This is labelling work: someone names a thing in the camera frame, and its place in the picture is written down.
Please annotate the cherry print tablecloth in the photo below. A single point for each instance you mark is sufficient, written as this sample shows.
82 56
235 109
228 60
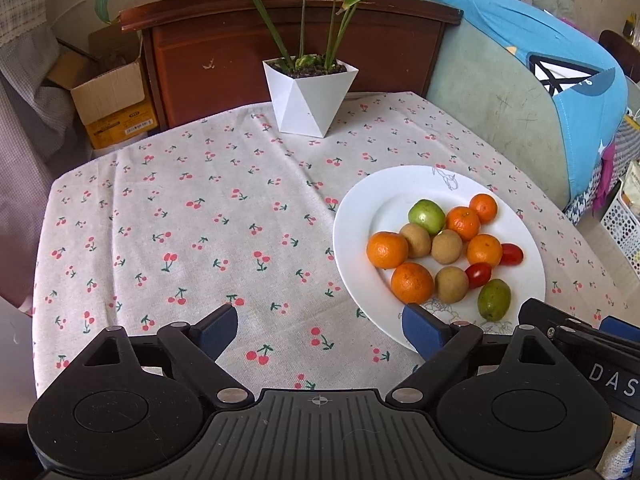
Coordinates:
228 210

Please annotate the checkered curtain fabric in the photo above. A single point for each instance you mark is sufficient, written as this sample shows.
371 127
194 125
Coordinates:
38 141

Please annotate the brown longan fruit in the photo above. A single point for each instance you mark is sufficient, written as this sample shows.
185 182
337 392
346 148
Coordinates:
447 247
418 239
452 284

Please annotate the cardboard box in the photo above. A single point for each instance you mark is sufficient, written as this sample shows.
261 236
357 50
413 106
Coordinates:
109 87

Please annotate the dark wooden headboard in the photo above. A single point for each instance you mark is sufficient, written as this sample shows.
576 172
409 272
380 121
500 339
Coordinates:
205 56

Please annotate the white round plate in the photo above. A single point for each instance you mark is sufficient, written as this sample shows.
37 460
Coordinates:
381 202

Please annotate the green sofa cushion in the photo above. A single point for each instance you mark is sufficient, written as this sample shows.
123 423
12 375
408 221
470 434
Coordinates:
489 91

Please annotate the green-brown jujube fruit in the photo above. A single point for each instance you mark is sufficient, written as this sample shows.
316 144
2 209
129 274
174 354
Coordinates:
494 300

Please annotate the white geometric plant pot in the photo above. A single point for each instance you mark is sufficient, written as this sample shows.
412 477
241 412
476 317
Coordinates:
307 106

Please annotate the small red cherry tomato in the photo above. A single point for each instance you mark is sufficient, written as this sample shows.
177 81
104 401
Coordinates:
478 274

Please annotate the white perforated basket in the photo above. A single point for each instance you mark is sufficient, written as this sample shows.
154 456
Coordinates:
621 220

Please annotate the blue printed blanket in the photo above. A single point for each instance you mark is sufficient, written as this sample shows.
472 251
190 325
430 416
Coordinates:
587 86

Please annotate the orange tangerine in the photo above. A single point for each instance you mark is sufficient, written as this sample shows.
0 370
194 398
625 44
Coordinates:
485 207
464 221
411 283
387 250
484 248

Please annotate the green jujube fruit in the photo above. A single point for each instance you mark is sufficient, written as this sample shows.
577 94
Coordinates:
429 215

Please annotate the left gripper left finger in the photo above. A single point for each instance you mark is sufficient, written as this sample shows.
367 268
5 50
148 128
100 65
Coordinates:
192 351

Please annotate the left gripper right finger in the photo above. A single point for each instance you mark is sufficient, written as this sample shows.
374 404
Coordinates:
448 352

